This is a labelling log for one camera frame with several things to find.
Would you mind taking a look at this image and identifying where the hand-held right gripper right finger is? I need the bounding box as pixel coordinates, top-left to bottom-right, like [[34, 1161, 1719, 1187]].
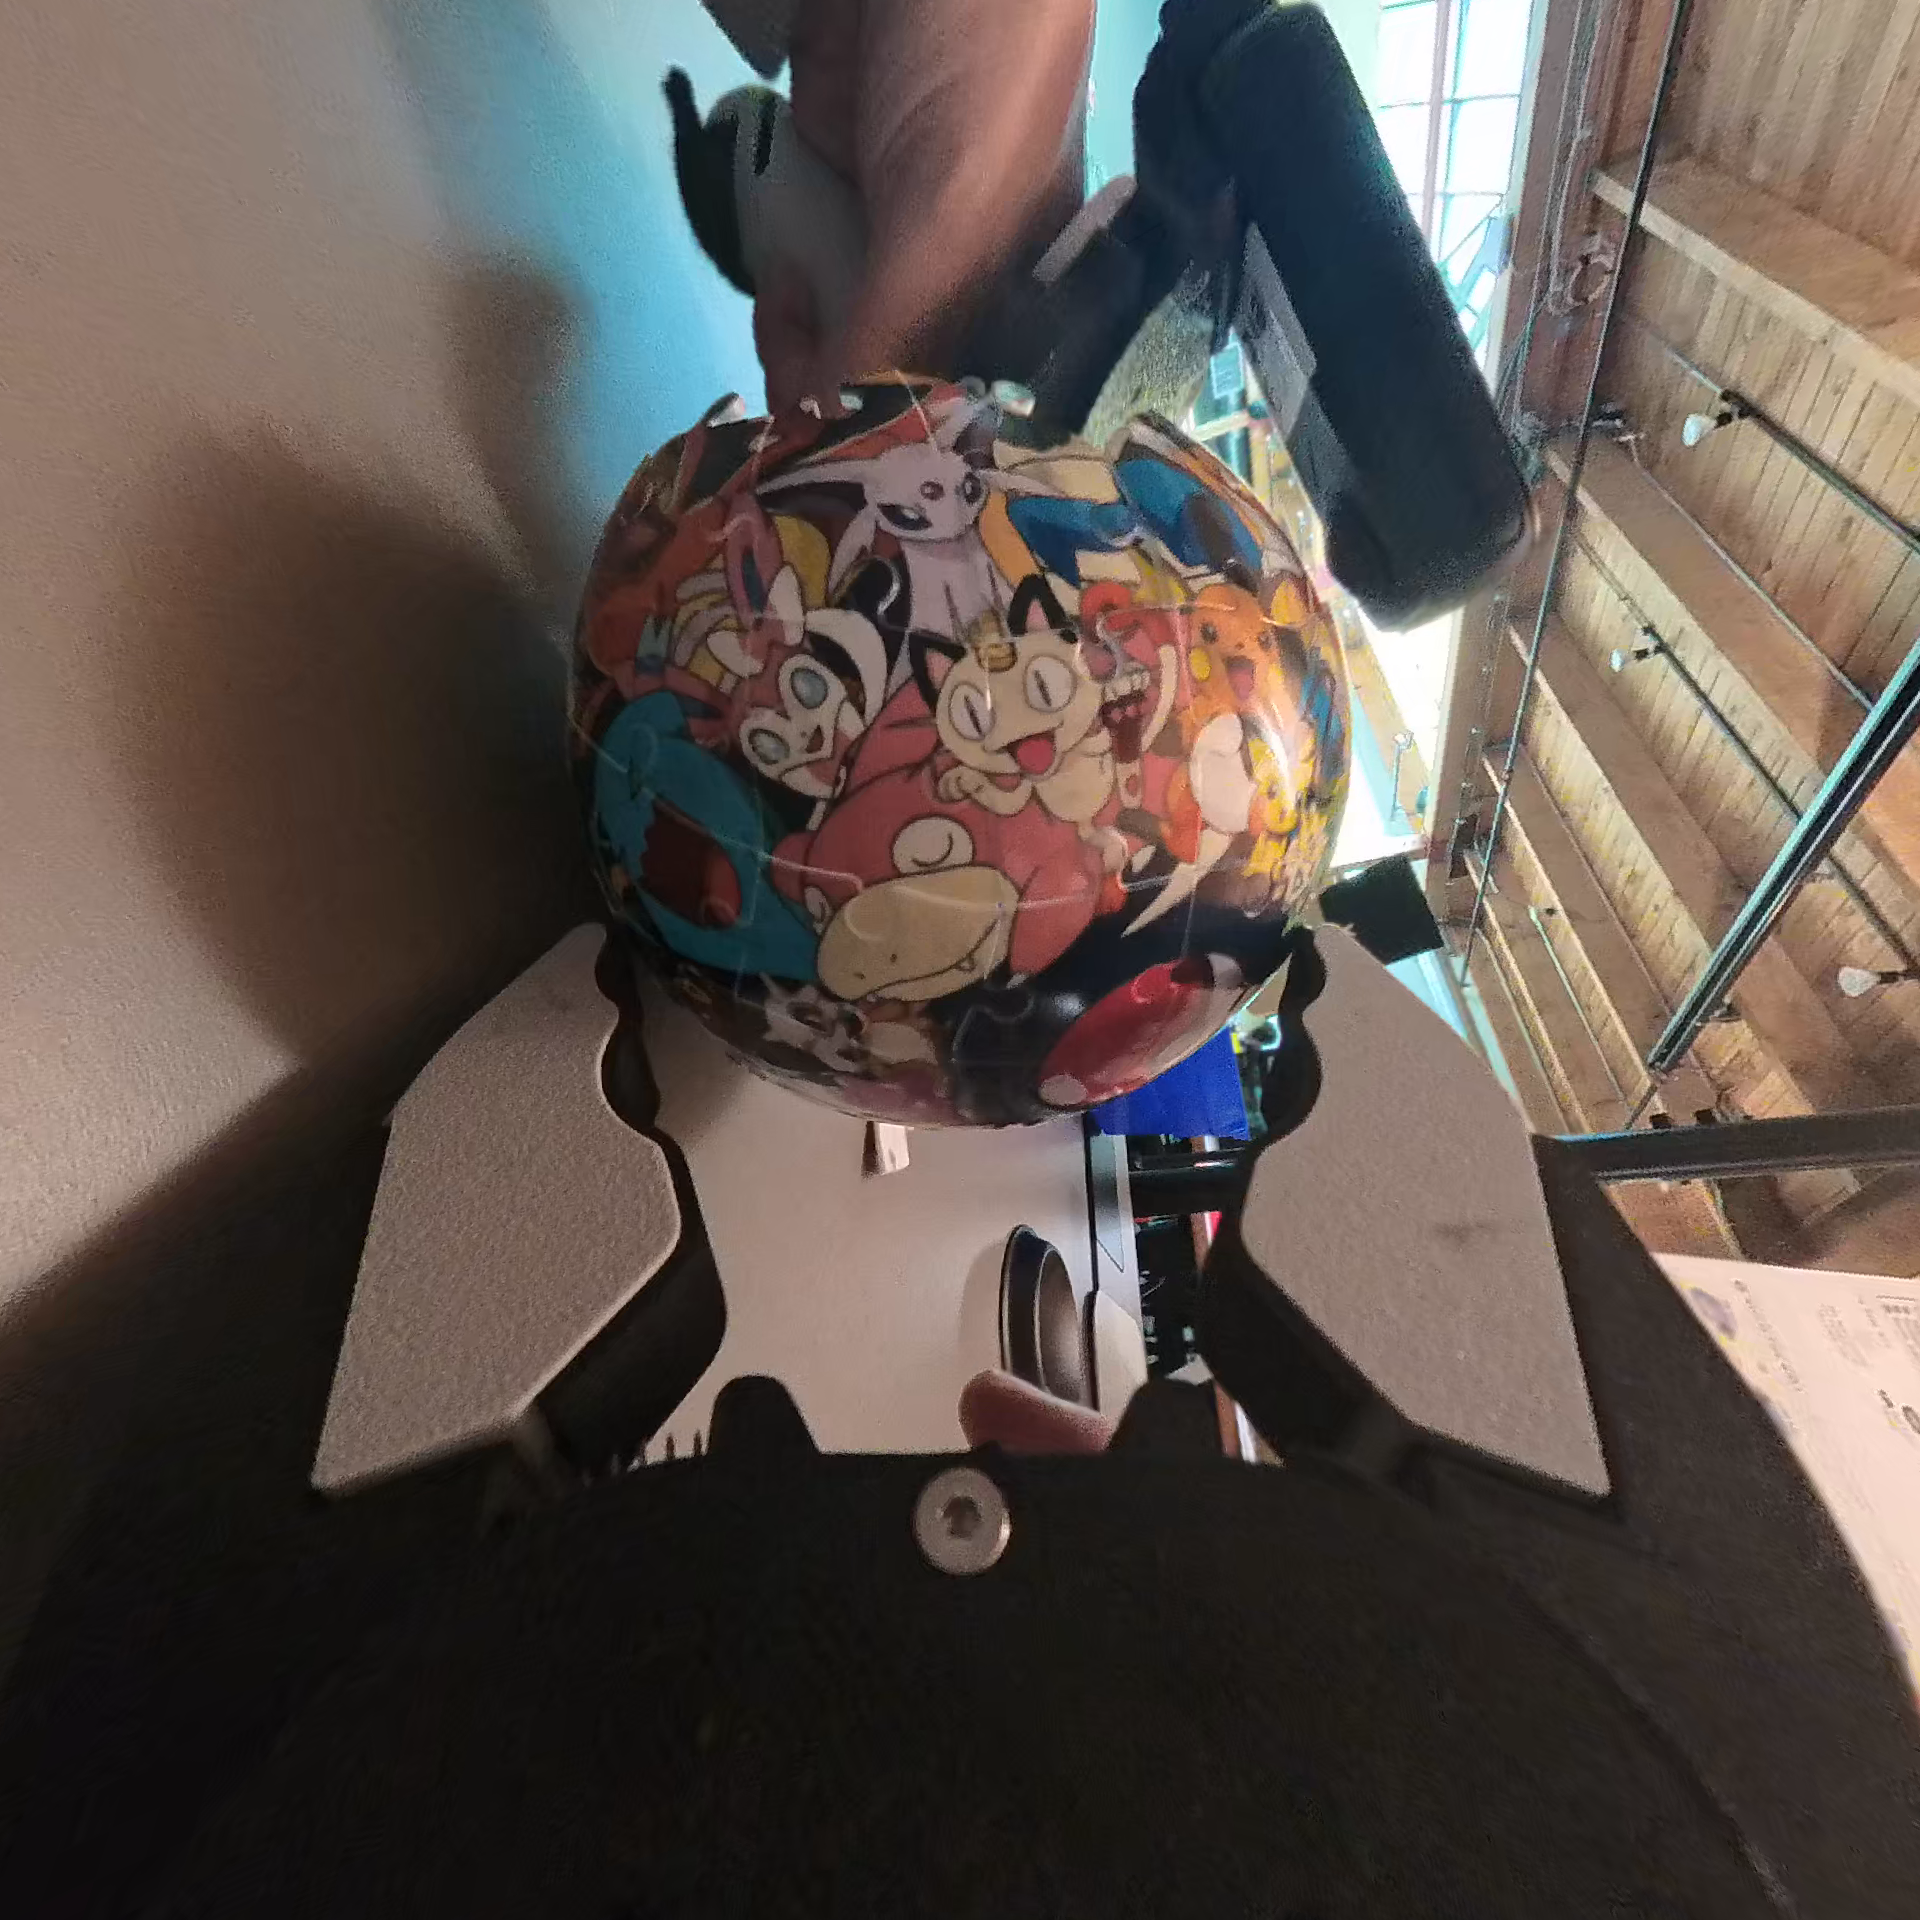
[[1199, 920, 1612, 1504]]

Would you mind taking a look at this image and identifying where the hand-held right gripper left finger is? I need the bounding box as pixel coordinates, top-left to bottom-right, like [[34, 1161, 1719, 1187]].
[[309, 919, 732, 1496]]

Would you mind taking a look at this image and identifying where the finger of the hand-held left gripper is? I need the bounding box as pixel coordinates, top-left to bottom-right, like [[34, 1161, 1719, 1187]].
[[1032, 172, 1148, 291]]

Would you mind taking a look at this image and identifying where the printed puzzle ball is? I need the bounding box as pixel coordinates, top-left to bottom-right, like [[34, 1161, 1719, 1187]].
[[570, 376, 1355, 1131]]

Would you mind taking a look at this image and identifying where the black ball stand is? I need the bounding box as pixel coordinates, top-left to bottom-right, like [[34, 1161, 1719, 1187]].
[[993, 1221, 1100, 1410]]

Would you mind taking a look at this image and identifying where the person's left hand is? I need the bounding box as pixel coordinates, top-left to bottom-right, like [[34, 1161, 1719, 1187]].
[[750, 0, 1100, 414]]

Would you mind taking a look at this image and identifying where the person's right hand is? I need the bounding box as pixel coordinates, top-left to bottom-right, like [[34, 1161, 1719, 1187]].
[[957, 1365, 1124, 1456]]

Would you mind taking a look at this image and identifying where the bright window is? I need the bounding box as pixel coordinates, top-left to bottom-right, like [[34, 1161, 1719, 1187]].
[[1341, 0, 1548, 889]]

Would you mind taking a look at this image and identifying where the blue box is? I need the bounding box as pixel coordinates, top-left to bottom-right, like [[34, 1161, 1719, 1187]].
[[1089, 1052, 1251, 1143]]

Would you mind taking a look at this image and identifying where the black metal bar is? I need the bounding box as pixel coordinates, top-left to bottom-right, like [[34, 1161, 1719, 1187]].
[[1544, 1116, 1920, 1184]]

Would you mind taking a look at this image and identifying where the black flat panel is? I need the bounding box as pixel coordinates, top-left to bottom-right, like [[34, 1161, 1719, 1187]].
[[1321, 856, 1447, 964]]

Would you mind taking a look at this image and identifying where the white printed paper sheet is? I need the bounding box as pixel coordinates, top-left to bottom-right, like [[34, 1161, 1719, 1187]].
[[1656, 1251, 1920, 1705]]

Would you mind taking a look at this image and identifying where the black metal rail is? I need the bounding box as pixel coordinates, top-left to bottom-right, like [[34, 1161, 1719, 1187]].
[[1646, 644, 1920, 1074]]

